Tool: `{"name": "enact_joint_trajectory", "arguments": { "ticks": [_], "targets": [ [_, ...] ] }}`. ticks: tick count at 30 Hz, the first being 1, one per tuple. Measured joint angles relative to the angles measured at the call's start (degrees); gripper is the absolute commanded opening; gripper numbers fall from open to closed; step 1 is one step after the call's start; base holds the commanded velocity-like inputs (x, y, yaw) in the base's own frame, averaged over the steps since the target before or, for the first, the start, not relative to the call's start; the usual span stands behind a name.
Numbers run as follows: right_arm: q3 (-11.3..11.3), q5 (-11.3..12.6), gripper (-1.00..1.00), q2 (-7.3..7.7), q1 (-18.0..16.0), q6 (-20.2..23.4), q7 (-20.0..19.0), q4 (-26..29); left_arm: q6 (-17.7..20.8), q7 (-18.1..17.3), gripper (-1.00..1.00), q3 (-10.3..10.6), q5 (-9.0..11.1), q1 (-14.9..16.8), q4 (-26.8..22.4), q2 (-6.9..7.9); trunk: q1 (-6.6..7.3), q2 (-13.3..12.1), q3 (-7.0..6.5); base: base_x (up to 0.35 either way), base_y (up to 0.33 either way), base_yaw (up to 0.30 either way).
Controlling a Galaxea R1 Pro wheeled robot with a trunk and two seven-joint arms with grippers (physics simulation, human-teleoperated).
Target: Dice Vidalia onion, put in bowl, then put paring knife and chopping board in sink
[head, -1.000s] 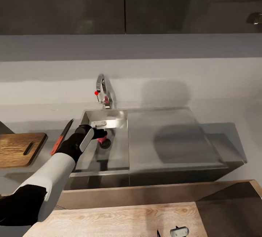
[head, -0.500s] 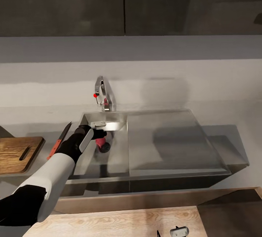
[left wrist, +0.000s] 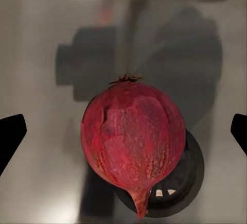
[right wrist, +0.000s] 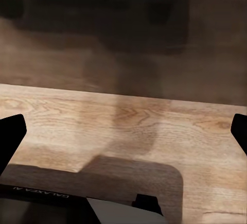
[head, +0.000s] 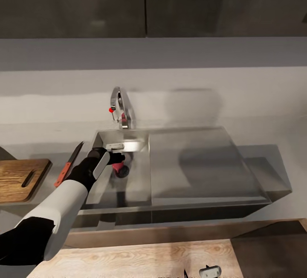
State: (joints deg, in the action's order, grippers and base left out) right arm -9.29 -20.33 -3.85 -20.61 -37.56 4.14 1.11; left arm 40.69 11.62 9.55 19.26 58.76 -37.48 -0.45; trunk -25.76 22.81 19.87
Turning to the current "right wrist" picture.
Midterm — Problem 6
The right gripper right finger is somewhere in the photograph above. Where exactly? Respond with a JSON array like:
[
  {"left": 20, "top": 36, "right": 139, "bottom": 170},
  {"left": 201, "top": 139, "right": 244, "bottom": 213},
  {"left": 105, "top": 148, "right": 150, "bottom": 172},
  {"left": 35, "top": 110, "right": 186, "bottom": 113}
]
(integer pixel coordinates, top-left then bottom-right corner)
[{"left": 231, "top": 114, "right": 247, "bottom": 154}]

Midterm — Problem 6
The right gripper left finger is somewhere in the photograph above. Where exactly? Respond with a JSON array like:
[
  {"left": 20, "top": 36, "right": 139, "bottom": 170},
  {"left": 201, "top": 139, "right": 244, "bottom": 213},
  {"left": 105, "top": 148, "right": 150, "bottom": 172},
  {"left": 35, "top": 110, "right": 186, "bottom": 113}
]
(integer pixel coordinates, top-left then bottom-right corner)
[{"left": 0, "top": 114, "right": 27, "bottom": 175}]

